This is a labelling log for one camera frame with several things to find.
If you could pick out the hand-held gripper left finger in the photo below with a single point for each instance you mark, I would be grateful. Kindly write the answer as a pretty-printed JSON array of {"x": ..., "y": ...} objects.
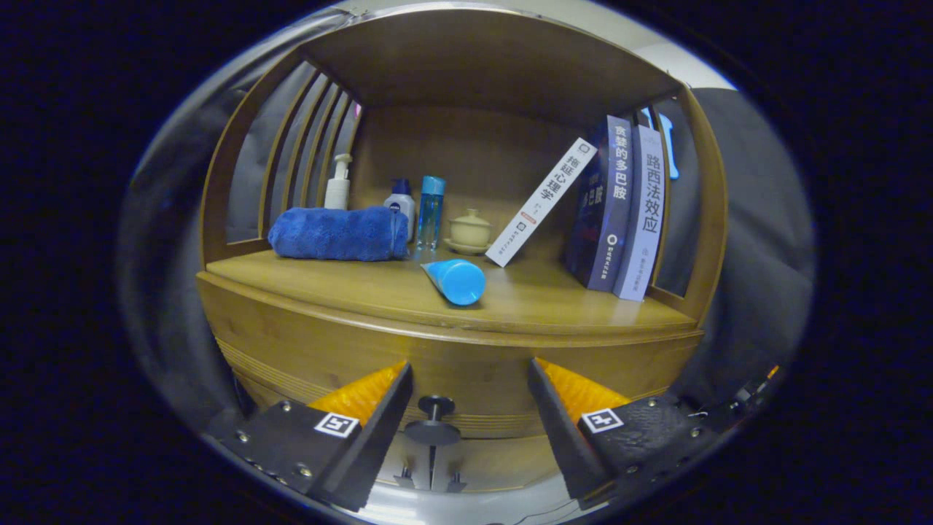
[{"x": 375, "y": 434}]

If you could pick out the white book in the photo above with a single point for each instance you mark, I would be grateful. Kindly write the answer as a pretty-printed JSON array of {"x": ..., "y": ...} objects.
[{"x": 543, "y": 200}]

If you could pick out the wooden cabinet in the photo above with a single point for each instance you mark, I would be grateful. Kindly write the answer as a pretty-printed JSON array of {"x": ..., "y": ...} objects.
[{"x": 474, "y": 146}]

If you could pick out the blue folded towel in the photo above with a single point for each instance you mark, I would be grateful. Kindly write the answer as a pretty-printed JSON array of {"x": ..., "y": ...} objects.
[{"x": 335, "y": 233}]

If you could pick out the pale purple book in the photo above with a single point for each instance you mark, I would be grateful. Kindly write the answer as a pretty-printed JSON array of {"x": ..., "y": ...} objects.
[{"x": 645, "y": 219}]

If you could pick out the black drawer knob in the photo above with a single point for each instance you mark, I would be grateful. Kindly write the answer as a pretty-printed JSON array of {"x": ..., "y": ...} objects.
[{"x": 433, "y": 433}]

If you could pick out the beige lidded teacup with saucer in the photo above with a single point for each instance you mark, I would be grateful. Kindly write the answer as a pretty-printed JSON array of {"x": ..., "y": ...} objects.
[{"x": 469, "y": 232}]

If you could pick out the clear blue bottle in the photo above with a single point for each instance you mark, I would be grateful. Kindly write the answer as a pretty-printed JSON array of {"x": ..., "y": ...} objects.
[{"x": 430, "y": 215}]

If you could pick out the dark blue book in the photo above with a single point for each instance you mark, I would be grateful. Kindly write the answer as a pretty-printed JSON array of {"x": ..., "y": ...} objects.
[{"x": 609, "y": 211}]

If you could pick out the wooden cabinet door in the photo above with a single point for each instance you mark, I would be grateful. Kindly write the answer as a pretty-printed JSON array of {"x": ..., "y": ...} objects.
[
  {"x": 503, "y": 459},
  {"x": 404, "y": 463}
]

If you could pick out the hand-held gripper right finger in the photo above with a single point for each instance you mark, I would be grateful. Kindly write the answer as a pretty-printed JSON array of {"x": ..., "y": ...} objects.
[{"x": 565, "y": 437}]

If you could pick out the wooden countertop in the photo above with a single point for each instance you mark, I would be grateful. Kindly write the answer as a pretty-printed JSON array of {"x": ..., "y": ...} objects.
[{"x": 554, "y": 299}]

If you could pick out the white pump bottle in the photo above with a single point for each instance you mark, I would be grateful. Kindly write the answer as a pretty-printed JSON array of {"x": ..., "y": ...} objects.
[{"x": 337, "y": 191}]

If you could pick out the white bottle with blue cap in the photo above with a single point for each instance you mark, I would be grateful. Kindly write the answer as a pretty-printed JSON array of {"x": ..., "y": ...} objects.
[{"x": 401, "y": 208}]

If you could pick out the blue cosmetic tube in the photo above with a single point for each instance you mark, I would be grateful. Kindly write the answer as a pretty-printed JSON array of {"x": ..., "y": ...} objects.
[{"x": 461, "y": 282}]

